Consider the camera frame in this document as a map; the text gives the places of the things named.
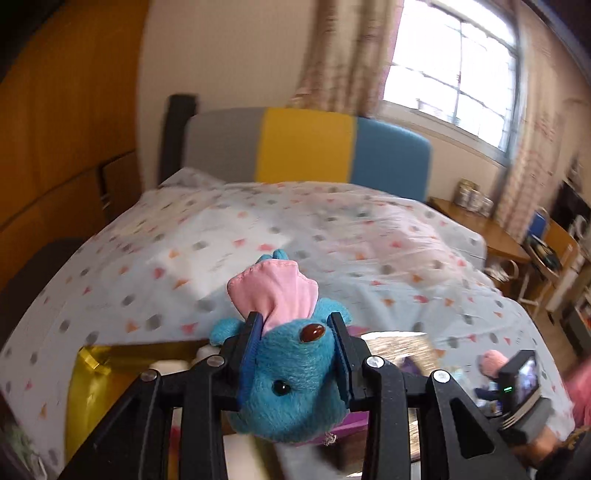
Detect grey yellow blue sofa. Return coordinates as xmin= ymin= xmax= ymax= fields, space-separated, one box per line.
xmin=181 ymin=108 xmax=431 ymax=202

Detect pink towel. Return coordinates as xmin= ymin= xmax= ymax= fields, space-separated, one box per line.
xmin=478 ymin=350 xmax=509 ymax=380

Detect gold metal tray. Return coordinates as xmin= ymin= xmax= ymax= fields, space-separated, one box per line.
xmin=64 ymin=340 xmax=206 ymax=460

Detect long wooden desk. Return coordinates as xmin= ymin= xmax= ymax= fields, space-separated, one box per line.
xmin=428 ymin=197 xmax=531 ymax=265

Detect black rolled mat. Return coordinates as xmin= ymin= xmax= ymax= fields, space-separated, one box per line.
xmin=158 ymin=93 xmax=198 ymax=183

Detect purple tissue pack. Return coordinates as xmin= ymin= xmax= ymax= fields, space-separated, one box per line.
xmin=284 ymin=320 xmax=368 ymax=443

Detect beige patterned curtain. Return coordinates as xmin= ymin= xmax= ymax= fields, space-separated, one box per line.
xmin=288 ymin=0 xmax=404 ymax=117

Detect blue plush mouse toy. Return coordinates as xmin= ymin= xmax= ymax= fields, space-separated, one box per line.
xmin=209 ymin=250 xmax=352 ymax=443

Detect patterned white tablecloth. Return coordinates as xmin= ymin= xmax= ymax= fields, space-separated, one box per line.
xmin=1 ymin=168 xmax=574 ymax=473

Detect packages on desk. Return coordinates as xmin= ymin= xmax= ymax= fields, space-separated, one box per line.
xmin=454 ymin=179 xmax=494 ymax=218

